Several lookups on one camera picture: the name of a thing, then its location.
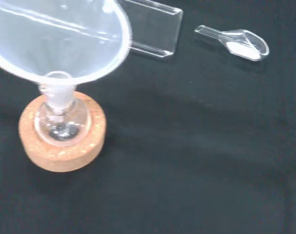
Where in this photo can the clear acrylic funnel stand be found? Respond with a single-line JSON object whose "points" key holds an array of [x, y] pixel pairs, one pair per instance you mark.
{"points": [[153, 26]]}

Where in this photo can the translucent plastic funnel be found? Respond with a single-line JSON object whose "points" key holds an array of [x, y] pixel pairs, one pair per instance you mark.
{"points": [[53, 44]]}

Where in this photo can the black bench cloth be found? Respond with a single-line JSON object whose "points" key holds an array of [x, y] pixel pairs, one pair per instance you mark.
{"points": [[187, 146]]}

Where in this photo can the small round-bottom glass flask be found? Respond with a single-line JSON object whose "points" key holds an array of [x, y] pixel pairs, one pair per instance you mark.
{"points": [[47, 131]]}

